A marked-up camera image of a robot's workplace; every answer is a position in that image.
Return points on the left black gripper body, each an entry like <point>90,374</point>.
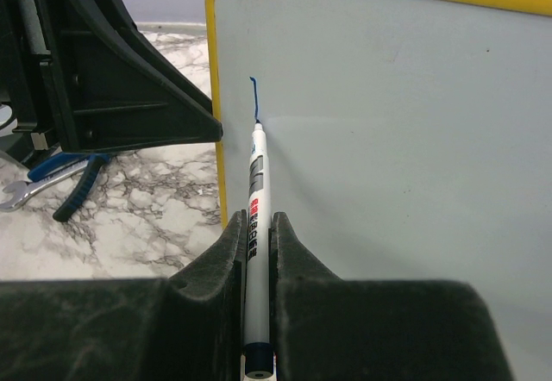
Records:
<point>31,134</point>

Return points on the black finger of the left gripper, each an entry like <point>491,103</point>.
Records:
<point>109,89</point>

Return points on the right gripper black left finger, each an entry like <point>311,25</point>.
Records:
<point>186,327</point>

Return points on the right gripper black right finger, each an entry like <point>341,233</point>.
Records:
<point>328,328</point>

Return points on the white whiteboard marker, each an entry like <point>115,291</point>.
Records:
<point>258,350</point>

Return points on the yellow framed whiteboard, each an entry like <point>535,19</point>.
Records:
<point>407,138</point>

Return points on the silver wrench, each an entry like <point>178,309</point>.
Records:
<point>21,191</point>

